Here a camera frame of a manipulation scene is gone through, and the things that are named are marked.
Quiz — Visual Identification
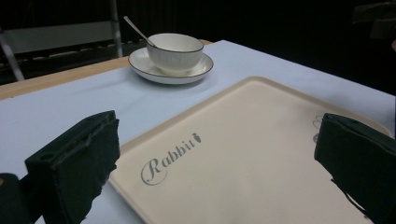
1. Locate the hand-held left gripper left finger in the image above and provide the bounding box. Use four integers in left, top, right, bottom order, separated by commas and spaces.
24, 110, 121, 224

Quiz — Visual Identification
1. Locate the pale blue table mat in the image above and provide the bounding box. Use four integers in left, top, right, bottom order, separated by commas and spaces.
0, 39, 396, 224

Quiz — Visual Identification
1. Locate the white ribbed bowl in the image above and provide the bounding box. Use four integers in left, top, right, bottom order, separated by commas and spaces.
146, 33, 205, 75

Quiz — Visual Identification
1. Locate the white saucer with dark rim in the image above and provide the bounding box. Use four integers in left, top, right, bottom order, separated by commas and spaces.
128, 47, 215, 86

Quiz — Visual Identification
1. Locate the metal stand frame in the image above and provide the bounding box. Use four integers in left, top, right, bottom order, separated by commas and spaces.
0, 0, 124, 82

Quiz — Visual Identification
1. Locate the metal spoon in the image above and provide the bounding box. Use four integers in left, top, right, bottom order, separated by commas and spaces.
122, 15, 157, 48

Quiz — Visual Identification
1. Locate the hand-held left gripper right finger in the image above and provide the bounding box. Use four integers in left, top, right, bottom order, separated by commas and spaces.
314, 112, 396, 224

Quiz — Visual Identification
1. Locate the cream plastic tray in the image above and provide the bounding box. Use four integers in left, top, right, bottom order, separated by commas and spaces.
108, 76, 393, 224

